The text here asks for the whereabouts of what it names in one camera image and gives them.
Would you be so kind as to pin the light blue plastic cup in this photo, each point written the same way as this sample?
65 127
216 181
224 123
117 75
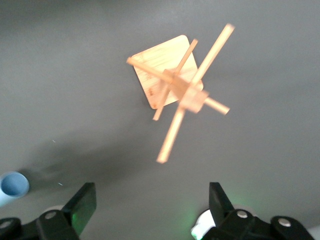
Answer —
12 186

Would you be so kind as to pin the wooden mug tree stand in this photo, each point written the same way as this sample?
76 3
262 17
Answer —
160 67

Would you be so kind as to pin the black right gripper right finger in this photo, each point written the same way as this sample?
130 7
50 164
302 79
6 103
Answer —
218 205

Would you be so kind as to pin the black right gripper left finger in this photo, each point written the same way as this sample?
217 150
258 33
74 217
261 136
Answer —
82 207

